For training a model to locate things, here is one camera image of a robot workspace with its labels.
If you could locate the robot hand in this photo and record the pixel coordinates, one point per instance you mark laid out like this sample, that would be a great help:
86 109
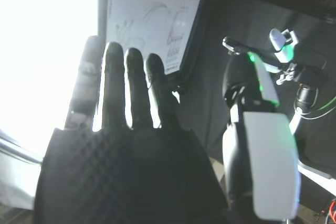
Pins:
126 171

